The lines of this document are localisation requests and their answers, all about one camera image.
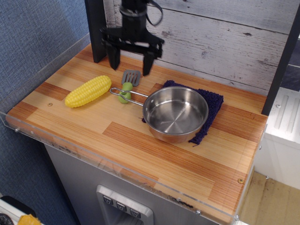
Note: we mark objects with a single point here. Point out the grey toy fridge cabinet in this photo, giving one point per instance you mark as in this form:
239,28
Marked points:
80,181

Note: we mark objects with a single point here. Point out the green handled grey spatula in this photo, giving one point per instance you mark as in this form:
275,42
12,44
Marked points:
130,79

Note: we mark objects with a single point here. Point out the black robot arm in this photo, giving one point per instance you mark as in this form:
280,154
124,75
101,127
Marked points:
140,5

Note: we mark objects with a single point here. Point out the white grooved side counter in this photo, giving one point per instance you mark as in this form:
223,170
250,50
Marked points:
278,155

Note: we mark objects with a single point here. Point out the dark shelf post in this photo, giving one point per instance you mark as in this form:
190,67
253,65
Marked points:
95,12
283,63

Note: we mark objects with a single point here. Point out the purple cloth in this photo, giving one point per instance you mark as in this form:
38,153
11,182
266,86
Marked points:
214,102

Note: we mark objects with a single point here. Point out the dark left shelf post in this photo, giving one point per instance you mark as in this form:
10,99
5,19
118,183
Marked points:
95,12

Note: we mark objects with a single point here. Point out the silver ice dispenser panel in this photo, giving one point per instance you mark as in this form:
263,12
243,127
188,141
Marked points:
118,209

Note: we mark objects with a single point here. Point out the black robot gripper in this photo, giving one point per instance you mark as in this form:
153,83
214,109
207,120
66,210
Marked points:
132,36

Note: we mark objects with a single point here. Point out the yellow object bottom left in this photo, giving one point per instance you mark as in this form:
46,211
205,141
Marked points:
28,220

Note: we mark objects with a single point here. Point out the stainless steel saucepan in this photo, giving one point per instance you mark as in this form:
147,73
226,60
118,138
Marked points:
174,114

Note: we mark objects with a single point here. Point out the yellow plastic corn cob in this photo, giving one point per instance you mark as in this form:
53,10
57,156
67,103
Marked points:
88,92

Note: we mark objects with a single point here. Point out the dark right shelf post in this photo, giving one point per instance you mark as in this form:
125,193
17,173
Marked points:
283,63

